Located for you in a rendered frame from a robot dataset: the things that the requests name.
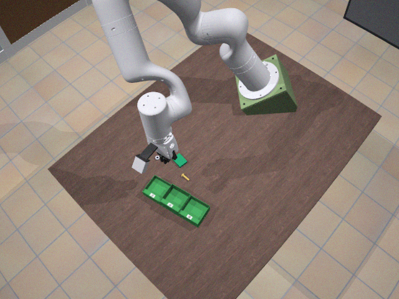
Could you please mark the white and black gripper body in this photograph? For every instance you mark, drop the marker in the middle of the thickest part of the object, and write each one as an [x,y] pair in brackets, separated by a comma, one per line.
[166,148]

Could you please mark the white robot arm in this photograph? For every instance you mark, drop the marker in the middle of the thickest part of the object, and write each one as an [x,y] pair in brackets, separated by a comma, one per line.
[224,26]

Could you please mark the green bin rack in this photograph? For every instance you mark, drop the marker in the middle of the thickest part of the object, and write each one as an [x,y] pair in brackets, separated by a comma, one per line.
[176,200]

